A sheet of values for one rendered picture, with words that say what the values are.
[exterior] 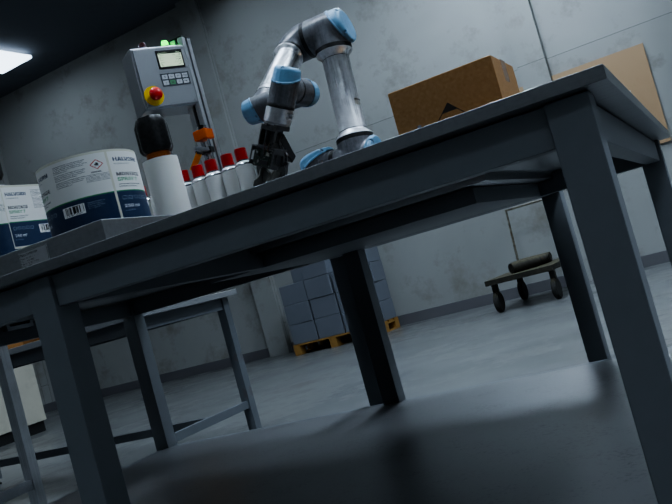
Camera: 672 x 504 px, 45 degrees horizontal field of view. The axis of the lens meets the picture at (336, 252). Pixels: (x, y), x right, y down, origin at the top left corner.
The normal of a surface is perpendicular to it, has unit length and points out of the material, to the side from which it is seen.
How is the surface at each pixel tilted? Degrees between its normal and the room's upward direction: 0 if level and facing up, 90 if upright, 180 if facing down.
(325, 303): 90
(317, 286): 90
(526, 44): 90
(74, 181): 90
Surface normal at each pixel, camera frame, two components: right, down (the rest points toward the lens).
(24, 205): 0.82, -0.25
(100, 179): 0.45, -0.16
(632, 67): -0.46, 0.09
